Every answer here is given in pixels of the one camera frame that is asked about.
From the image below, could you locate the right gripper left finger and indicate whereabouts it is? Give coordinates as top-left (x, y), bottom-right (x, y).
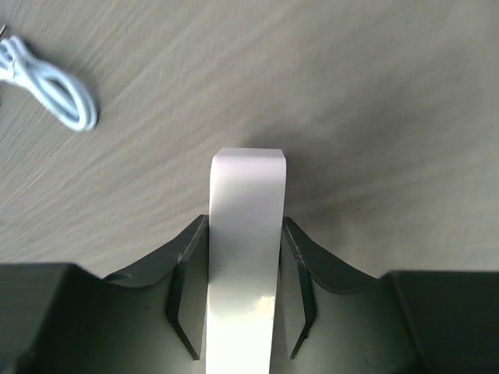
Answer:
top-left (1, 215), bottom-right (209, 373)

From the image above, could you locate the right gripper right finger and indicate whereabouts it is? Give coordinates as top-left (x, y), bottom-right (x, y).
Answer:
top-left (280, 218), bottom-right (498, 373)

